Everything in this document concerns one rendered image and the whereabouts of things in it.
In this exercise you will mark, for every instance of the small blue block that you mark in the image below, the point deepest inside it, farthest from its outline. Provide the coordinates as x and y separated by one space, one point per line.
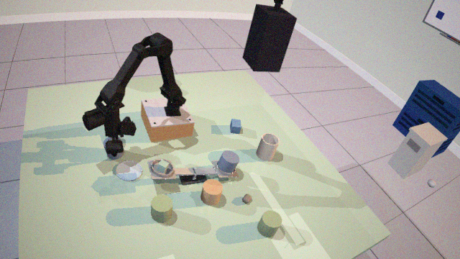
235 126

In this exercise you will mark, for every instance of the orange cylinder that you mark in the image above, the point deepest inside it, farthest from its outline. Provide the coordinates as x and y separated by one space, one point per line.
211 192

